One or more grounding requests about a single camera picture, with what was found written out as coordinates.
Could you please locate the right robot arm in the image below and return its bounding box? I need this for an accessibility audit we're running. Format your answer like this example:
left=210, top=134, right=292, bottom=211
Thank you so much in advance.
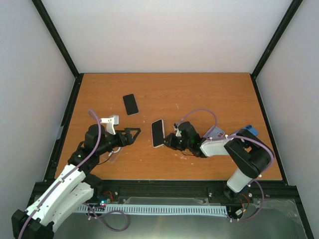
left=163, top=121, right=275, bottom=194

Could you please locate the black phone face up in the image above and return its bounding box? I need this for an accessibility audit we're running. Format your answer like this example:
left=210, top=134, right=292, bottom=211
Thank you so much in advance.
left=123, top=94, right=139, bottom=116

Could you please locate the clear magsafe phone case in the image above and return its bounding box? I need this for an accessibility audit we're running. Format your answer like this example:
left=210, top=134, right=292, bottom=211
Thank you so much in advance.
left=105, top=147, right=123, bottom=163

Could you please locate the light blue slotted cable duct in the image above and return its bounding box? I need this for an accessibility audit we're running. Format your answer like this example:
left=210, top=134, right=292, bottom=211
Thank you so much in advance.
left=74, top=203, right=229, bottom=217

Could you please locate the black aluminium frame rail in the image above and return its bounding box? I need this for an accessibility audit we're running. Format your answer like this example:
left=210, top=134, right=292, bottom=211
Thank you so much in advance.
left=32, top=179, right=297, bottom=207

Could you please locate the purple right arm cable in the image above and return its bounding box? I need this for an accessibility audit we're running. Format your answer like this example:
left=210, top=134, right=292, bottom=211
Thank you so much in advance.
left=174, top=108, right=275, bottom=222

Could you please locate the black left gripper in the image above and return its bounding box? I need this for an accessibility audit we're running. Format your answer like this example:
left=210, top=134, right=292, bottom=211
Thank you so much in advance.
left=97, top=128, right=141, bottom=155

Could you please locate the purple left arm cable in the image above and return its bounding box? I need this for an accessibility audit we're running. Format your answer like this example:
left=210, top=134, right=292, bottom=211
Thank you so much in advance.
left=17, top=109, right=129, bottom=239

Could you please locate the small green led circuit board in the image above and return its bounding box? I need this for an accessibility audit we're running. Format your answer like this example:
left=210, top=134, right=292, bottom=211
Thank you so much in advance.
left=97, top=193, right=113, bottom=207

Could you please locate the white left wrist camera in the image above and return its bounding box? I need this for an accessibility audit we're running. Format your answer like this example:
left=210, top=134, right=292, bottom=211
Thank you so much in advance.
left=100, top=115, right=119, bottom=135

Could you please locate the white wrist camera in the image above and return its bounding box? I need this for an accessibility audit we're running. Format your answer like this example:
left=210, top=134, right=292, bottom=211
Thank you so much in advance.
left=100, top=115, right=119, bottom=135
left=173, top=123, right=181, bottom=137

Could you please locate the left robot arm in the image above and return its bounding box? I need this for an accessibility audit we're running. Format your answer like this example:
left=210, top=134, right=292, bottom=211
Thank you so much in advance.
left=11, top=124, right=141, bottom=239

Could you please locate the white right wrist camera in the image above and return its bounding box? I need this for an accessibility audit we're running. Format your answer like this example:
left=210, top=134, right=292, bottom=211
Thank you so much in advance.
left=173, top=123, right=181, bottom=137

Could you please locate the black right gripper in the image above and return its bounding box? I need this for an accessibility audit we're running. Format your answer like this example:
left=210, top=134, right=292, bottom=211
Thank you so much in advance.
left=161, top=133, right=191, bottom=151

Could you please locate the blue phone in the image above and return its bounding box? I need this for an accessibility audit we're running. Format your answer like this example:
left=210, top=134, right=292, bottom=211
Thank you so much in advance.
left=242, top=124, right=259, bottom=136

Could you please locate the lavender phone case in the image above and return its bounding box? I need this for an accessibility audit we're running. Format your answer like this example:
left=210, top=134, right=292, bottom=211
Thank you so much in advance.
left=203, top=126, right=225, bottom=138

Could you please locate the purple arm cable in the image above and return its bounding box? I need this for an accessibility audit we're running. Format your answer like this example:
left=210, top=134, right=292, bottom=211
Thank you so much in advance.
left=17, top=109, right=129, bottom=239
left=174, top=108, right=275, bottom=222

